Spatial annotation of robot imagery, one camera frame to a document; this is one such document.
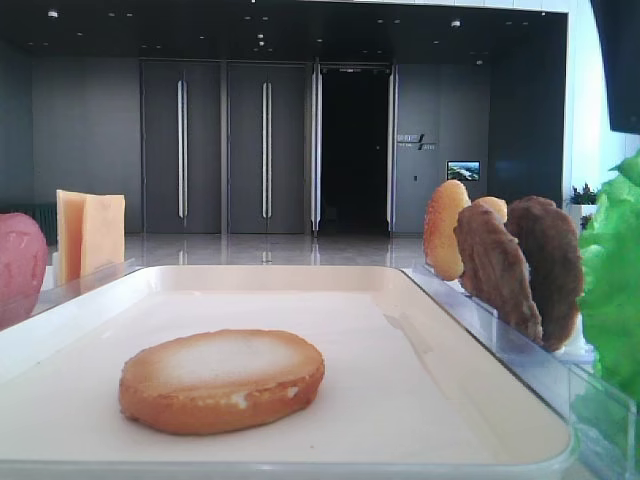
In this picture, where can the clear acrylic food rack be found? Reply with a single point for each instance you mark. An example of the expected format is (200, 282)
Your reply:
(606, 421)

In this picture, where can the grey double door right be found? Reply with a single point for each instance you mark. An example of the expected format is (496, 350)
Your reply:
(266, 148)

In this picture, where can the black wall monitor corner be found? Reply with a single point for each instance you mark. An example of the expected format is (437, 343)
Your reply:
(618, 25)

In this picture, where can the grey double door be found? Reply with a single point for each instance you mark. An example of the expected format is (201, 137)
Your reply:
(182, 147)
(266, 148)

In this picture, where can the front yellow cheese slice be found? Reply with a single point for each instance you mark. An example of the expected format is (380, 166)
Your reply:
(103, 230)

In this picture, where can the yellow cheese slice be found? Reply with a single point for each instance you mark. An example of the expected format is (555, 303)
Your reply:
(103, 230)
(73, 260)

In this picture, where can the rear yellow cheese slice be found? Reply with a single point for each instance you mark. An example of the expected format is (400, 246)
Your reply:
(73, 260)

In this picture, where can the clear acrylic left rack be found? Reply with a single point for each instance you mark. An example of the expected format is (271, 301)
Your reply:
(53, 293)

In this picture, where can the white plastic tray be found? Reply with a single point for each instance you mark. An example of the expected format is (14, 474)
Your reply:
(408, 392)

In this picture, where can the grey double door left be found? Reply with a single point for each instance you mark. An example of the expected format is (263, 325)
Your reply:
(182, 147)

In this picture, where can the rear brown meat patty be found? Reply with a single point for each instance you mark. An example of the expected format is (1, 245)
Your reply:
(549, 242)

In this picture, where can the front brown meat patty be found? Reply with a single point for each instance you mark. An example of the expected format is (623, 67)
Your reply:
(495, 270)

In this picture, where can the brown meat patty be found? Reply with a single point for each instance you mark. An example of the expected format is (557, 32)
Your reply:
(549, 242)
(495, 270)

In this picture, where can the potted plants in planter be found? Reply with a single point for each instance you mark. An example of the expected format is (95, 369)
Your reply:
(582, 206)

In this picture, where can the green lettuce leaf in rack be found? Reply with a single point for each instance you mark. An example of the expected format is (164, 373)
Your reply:
(610, 260)

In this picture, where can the small wall display screen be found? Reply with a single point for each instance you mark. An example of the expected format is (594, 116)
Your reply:
(464, 171)

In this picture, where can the bun slice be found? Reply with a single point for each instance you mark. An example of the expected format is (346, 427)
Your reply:
(215, 382)
(439, 241)
(497, 205)

